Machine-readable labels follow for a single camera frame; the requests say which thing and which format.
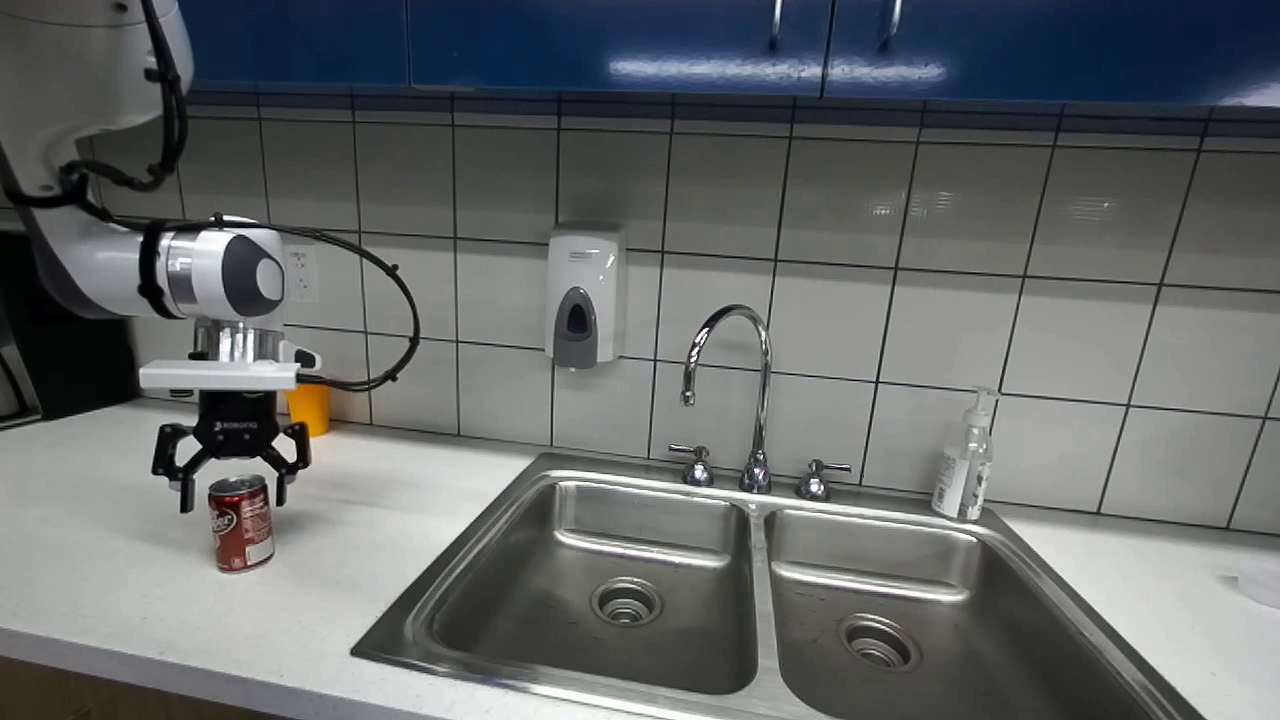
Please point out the red soda can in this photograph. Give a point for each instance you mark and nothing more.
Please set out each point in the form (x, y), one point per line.
(242, 522)

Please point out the white wall soap dispenser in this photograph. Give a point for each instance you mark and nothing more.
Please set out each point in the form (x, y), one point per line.
(586, 296)

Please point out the black appliance at left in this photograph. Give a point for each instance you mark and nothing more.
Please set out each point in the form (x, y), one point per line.
(54, 359)

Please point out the blue upper cabinets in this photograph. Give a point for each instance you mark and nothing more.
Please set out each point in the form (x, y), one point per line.
(1187, 55)

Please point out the white wall outlet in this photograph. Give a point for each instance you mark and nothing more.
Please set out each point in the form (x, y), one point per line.
(305, 286)

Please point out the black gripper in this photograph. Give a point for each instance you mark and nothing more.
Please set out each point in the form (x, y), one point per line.
(233, 425)

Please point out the stainless double sink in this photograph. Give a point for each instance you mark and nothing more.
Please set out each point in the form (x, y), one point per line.
(632, 590)

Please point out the chrome gooseneck faucet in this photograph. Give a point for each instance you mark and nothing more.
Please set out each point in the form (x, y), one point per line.
(754, 475)

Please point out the orange plastic cup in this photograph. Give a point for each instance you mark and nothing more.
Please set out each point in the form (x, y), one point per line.
(310, 404)

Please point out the clear soap pump bottle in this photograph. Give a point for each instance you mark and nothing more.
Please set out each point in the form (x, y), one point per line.
(965, 469)

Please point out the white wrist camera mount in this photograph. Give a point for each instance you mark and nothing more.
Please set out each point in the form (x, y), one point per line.
(230, 374)

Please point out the right faucet handle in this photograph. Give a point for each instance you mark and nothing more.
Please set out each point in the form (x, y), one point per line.
(819, 477)

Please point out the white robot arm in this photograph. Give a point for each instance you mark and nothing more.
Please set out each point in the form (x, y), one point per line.
(95, 89)

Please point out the faucet handle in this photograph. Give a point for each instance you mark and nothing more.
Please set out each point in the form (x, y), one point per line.
(696, 464)
(819, 477)

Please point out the left faucet handle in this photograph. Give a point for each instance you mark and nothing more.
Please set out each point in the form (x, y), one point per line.
(696, 464)

